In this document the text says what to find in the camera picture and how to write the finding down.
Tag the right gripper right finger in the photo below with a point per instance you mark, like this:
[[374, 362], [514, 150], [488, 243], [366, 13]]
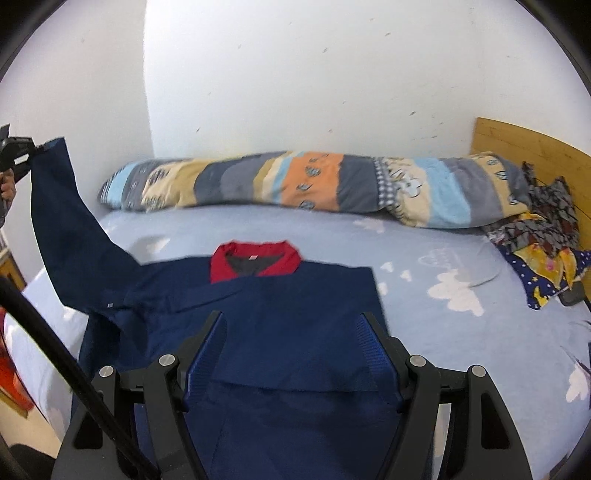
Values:
[[482, 440]]

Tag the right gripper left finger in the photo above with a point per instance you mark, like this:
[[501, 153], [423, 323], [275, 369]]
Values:
[[131, 425]]

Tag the navy blue jacket red collar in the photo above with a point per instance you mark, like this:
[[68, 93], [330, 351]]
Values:
[[290, 397]]

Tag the patterned dark clothes pile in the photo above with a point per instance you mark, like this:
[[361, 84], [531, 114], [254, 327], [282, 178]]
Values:
[[542, 245]]

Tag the person left hand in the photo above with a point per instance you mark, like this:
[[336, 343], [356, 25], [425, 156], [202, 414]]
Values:
[[8, 189]]

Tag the light blue cloud bedsheet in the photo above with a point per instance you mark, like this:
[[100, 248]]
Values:
[[446, 294]]

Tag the rolled patchwork quilt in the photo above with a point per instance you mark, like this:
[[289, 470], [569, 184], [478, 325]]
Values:
[[440, 193]]

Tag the wooden headboard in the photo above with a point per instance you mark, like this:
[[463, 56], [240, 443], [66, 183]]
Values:
[[550, 157]]

